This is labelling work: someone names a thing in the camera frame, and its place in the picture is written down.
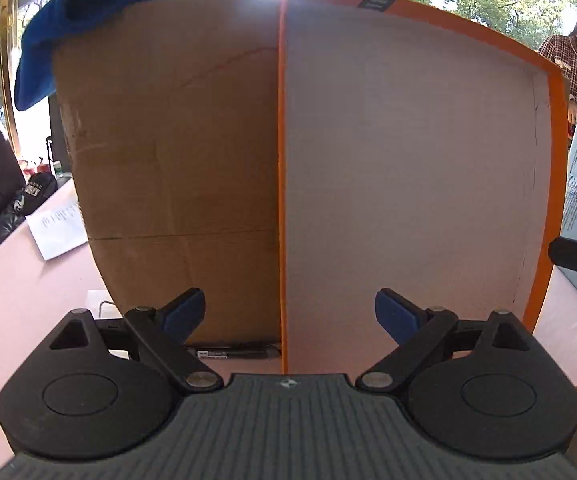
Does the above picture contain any pink desktop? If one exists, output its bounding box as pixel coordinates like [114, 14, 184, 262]
[0, 179, 577, 480]

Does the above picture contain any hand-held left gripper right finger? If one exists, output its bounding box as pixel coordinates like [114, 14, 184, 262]
[355, 288, 545, 394]

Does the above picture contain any wooden window frame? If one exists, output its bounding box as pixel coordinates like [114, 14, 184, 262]
[0, 0, 25, 162]

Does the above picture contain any brown cardboard box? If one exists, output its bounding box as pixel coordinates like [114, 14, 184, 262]
[51, 0, 285, 357]

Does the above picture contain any orange-edged open box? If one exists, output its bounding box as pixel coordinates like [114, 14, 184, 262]
[277, 0, 569, 377]

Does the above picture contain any white paper sheet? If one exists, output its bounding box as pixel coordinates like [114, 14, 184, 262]
[24, 197, 90, 262]

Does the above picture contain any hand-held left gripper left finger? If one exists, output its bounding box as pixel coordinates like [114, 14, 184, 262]
[32, 287, 225, 395]

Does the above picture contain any black cap with white logo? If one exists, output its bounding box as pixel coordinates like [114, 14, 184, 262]
[17, 172, 60, 217]

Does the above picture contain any black pen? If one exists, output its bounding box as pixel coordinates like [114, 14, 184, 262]
[187, 342, 280, 360]

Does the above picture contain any blue towel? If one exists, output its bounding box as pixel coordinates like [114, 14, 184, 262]
[14, 0, 250, 112]

